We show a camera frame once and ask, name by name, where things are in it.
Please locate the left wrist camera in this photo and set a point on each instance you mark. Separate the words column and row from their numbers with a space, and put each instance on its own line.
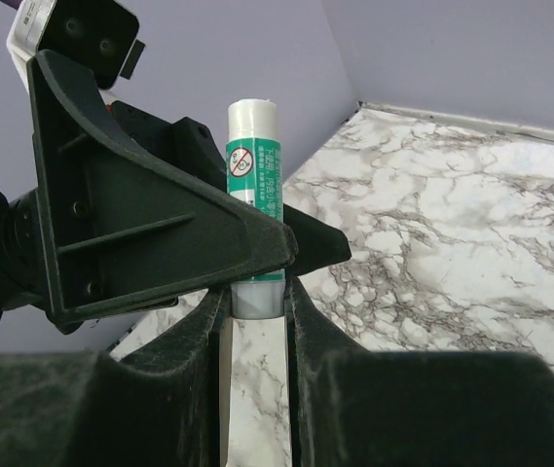
column 99, row 34

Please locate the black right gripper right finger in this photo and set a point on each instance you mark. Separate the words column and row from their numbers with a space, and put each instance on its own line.
column 350, row 406

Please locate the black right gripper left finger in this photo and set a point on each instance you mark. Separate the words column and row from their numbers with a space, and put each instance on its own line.
column 158, row 406

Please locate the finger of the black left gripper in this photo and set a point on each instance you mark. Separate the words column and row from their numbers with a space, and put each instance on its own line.
column 120, row 229
column 189, row 146

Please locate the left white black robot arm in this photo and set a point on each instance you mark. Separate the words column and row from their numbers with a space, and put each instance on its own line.
column 130, row 212

